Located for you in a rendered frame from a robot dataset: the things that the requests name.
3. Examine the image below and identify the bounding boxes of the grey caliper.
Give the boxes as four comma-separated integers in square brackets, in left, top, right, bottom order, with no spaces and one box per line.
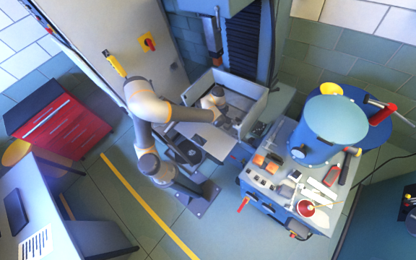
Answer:
[261,118,286,151]

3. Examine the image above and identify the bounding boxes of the black mat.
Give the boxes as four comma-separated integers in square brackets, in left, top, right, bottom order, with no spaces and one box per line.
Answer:
[396,179,416,222]

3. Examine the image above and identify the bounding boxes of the grey metal block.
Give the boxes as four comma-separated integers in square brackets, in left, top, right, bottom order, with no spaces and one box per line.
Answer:
[277,183,296,200]

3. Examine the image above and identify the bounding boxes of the red tool chest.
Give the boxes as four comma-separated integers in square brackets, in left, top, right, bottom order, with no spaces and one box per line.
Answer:
[2,77,113,163]

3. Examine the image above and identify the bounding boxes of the black clamp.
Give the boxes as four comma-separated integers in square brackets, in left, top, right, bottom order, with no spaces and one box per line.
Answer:
[265,152,285,168]

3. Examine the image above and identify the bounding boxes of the orange block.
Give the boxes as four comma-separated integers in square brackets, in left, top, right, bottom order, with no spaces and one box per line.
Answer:
[265,160,280,176]
[251,153,266,168]

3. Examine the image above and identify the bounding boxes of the black-handled hammer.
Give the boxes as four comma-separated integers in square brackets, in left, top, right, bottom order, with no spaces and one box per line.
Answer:
[337,145,364,187]

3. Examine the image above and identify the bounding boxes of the yellow round stool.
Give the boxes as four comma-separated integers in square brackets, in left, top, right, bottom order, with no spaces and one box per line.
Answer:
[1,138,33,168]

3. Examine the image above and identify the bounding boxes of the red funnel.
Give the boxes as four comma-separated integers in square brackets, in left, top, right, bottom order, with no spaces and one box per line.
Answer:
[295,198,318,219]

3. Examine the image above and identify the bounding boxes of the blue drum with teal lid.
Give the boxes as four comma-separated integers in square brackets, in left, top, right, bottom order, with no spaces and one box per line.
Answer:
[286,93,371,169]

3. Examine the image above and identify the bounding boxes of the black dial gauge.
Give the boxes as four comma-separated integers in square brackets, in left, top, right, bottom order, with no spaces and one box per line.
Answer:
[290,143,308,160]

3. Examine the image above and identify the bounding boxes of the teal table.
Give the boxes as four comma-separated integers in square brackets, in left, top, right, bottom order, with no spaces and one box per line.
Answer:
[331,161,416,260]

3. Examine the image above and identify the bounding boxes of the grey ram head with electrode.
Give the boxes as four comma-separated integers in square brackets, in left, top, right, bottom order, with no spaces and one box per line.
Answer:
[200,4,225,68]

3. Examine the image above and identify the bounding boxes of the white flat bar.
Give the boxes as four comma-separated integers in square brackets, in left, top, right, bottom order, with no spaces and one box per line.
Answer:
[305,175,339,202]
[299,187,334,210]

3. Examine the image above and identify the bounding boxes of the black round disc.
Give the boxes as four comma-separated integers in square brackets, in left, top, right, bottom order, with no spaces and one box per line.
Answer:
[174,138,204,165]

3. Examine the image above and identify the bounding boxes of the red-framed hand device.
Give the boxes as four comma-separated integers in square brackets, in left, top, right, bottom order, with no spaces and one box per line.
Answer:
[321,163,342,188]

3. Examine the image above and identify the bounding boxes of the yellow thin rod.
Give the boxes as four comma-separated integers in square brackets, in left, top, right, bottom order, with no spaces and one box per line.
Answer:
[311,200,345,211]

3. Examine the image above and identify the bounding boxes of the grey work tank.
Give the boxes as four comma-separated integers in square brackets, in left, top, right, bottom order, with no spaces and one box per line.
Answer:
[180,66,270,142]

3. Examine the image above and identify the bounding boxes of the black parts tray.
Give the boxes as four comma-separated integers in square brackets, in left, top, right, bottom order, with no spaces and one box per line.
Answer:
[248,120,268,139]

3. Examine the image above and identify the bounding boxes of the black bellows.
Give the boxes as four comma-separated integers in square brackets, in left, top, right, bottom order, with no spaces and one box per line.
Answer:
[224,0,264,82]

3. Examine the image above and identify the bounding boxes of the white and black small box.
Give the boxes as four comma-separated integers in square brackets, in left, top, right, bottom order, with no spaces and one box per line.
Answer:
[287,168,304,183]

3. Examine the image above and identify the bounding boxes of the black cable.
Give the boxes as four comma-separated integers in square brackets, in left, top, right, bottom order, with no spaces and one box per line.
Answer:
[350,143,416,189]

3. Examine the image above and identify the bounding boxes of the grey desk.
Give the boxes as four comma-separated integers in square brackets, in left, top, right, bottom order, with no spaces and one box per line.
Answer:
[0,151,86,260]

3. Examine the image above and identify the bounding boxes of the white printed paper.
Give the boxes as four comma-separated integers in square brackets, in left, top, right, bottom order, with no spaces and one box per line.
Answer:
[17,222,54,260]

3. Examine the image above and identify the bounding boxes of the red-handled drum pump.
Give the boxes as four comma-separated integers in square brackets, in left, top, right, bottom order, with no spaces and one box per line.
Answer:
[362,93,416,129]

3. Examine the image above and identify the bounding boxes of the red lever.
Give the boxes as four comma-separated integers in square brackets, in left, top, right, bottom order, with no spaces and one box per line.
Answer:
[236,196,251,215]

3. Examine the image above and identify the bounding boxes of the black tablet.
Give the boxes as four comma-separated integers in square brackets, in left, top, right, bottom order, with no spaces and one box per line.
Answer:
[3,187,30,238]

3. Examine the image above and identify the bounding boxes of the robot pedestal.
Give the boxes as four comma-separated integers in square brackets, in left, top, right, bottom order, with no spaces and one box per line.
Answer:
[168,172,222,220]

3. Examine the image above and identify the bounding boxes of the beige control cabinet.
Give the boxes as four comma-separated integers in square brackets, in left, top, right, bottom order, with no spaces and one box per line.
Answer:
[18,0,191,109]

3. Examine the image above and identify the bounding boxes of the blue spark-erosion machine body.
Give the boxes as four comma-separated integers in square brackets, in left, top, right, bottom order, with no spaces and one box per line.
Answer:
[152,0,296,174]

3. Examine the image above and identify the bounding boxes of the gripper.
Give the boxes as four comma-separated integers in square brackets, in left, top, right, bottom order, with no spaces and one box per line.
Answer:
[212,113,232,128]

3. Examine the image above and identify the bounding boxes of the grey tank door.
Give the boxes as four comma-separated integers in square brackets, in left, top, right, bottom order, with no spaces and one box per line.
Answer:
[152,121,239,163]

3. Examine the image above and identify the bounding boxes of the yellow hand pendant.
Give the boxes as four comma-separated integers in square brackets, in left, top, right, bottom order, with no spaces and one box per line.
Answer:
[101,48,129,79]

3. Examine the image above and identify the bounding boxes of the yellow and red rotary switch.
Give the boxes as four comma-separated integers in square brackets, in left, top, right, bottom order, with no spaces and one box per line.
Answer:
[136,30,157,53]

